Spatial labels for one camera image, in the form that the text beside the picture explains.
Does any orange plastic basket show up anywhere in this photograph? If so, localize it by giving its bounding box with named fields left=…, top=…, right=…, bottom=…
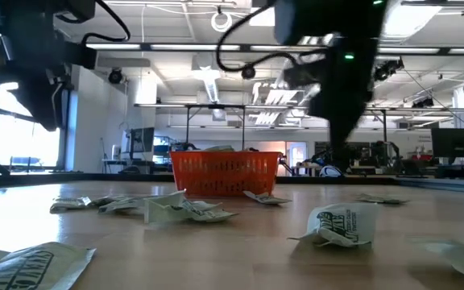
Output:
left=169, top=150, right=284, bottom=198

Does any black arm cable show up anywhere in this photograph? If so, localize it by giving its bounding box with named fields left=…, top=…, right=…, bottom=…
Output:
left=215, top=0, right=325, bottom=74
left=54, top=0, right=132, bottom=44

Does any round black ceiling camera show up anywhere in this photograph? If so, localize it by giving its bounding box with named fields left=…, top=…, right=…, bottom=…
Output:
left=240, top=63, right=257, bottom=81
left=107, top=67, right=124, bottom=85

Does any black background rig frame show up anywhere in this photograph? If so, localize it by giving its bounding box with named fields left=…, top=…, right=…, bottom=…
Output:
left=362, top=105, right=389, bottom=170
left=183, top=103, right=247, bottom=153

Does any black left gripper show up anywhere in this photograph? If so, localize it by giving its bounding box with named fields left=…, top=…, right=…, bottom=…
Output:
left=0, top=60, right=74, bottom=131

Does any white cable coil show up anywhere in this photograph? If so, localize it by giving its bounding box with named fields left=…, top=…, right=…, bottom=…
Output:
left=210, top=11, right=233, bottom=33

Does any black overhead beam with lights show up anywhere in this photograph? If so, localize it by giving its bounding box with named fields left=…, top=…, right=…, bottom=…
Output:
left=82, top=39, right=464, bottom=56

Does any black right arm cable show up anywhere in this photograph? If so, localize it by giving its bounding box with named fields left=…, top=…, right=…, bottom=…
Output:
left=215, top=0, right=325, bottom=74

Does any large bright window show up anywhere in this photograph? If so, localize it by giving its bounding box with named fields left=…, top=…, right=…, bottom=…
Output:
left=0, top=68, right=70, bottom=172

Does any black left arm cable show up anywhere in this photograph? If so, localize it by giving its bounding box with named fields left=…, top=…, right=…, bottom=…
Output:
left=54, top=0, right=132, bottom=44

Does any dark computer monitor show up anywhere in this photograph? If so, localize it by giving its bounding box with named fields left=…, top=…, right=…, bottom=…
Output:
left=430, top=127, right=464, bottom=160
left=128, top=126, right=155, bottom=161

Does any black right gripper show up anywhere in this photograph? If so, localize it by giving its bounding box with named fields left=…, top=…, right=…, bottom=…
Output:
left=283, top=39, right=379, bottom=171

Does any white hanging ceiling vent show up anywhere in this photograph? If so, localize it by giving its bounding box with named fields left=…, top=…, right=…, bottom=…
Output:
left=191, top=54, right=222, bottom=104

